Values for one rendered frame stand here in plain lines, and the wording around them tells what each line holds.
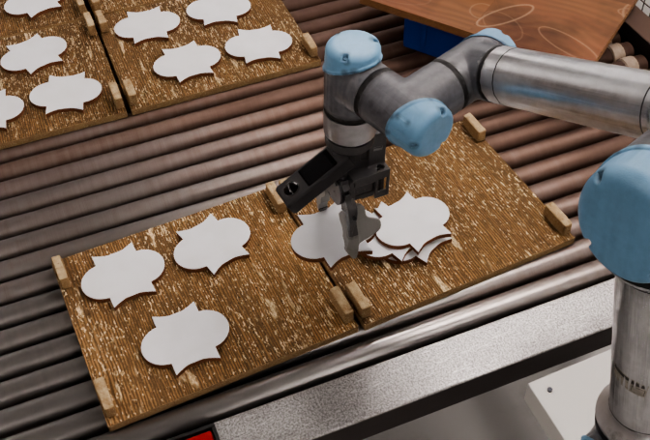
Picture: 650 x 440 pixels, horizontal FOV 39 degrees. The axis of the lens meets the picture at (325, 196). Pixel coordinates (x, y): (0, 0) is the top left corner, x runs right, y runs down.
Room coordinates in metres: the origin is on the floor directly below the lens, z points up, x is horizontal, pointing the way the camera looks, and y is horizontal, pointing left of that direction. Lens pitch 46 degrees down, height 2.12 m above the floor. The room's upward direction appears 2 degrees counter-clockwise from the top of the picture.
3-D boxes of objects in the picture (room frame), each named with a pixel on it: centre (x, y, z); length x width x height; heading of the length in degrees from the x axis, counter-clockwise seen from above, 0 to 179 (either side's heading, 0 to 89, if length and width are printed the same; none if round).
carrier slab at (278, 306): (0.94, 0.21, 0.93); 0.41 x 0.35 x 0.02; 114
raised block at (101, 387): (0.74, 0.33, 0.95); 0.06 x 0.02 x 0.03; 24
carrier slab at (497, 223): (1.11, -0.17, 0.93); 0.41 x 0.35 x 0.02; 115
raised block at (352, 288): (0.91, -0.05, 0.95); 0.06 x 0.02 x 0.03; 25
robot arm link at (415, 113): (0.90, -0.12, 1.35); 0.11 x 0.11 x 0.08; 39
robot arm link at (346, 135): (0.97, -0.04, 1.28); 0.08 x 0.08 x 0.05
